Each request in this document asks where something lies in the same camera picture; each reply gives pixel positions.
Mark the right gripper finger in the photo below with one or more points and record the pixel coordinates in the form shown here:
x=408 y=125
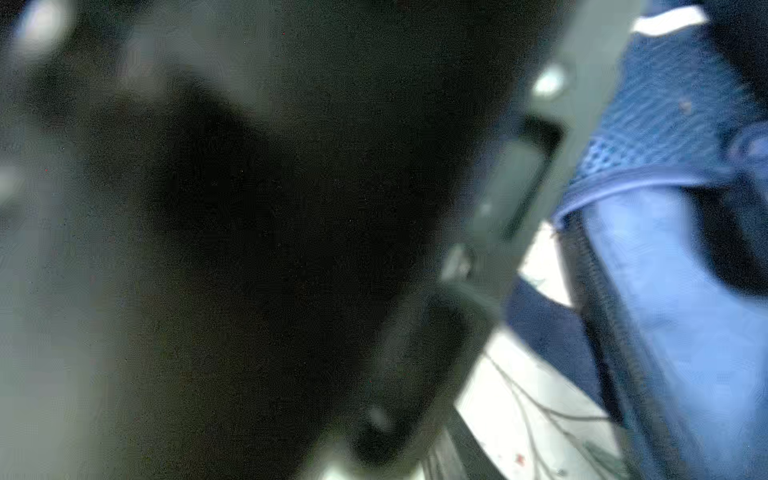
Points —
x=456 y=454

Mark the navy blue student backpack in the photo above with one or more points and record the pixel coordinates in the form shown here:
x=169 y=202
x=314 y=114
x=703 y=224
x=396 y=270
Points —
x=664 y=233

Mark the floral table mat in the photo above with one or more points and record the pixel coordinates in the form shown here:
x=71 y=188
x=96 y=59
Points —
x=528 y=408

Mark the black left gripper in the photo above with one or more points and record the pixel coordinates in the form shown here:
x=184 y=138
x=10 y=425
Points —
x=269 y=239

